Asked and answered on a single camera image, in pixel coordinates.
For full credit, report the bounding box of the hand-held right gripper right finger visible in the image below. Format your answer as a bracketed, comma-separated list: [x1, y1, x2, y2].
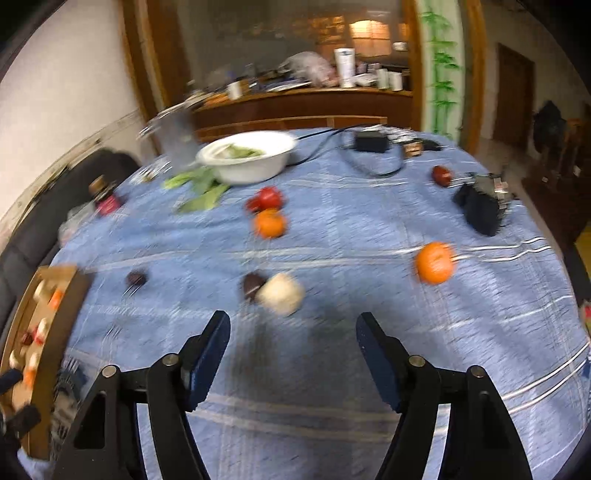
[355, 312, 534, 480]

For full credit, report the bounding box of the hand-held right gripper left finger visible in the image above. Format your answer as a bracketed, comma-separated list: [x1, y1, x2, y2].
[51, 311, 232, 480]

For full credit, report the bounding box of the cardboard box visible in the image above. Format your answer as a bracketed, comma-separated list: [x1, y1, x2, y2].
[0, 264, 93, 462]

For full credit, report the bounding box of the blue printed bag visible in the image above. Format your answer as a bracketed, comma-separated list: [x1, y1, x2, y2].
[48, 355, 90, 457]

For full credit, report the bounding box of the black leather sofa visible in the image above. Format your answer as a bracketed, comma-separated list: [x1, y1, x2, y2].
[0, 148, 141, 333]

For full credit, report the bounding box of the red tomato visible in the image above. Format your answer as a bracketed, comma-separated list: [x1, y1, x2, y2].
[246, 186, 284, 213]

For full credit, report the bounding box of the green leafy vegetable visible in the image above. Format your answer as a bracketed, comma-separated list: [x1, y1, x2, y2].
[163, 166, 230, 214]

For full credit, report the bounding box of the black pouch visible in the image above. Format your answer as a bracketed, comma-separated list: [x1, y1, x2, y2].
[452, 182, 504, 237]

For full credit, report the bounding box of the dark bottle with red label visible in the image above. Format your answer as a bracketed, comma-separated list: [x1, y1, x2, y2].
[88, 178, 130, 217]

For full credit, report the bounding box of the white bowl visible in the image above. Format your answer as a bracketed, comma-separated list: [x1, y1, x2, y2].
[196, 130, 297, 185]

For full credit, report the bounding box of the green vegetable leaf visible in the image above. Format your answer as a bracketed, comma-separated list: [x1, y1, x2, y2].
[215, 144, 266, 160]

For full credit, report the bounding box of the silver metal device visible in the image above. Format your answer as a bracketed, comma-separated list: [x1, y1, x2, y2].
[471, 172, 515, 208]

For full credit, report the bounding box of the black power adapter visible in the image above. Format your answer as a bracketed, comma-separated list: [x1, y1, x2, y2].
[355, 131, 389, 153]

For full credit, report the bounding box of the glass mug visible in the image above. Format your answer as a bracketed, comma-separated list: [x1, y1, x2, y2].
[139, 104, 199, 169]

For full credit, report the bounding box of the dark hanging jacket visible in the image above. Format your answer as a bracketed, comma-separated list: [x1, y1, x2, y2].
[533, 100, 568, 160]

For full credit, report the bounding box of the white cylindrical container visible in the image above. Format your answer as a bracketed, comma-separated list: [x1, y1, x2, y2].
[333, 47, 356, 88]

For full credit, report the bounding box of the brown wooden door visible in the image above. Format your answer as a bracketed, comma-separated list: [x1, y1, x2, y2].
[496, 44, 536, 148]

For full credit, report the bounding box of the crumpled plastic bag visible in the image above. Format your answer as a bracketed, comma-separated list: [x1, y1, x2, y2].
[279, 51, 335, 86]

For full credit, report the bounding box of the wooden framed glass panel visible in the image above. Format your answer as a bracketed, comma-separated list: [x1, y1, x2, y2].
[122, 0, 485, 139]

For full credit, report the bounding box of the black cable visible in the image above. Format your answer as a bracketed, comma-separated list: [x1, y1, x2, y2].
[286, 124, 407, 178]

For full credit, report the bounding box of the bamboo print wall scroll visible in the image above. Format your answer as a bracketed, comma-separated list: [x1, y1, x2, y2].
[416, 0, 467, 139]

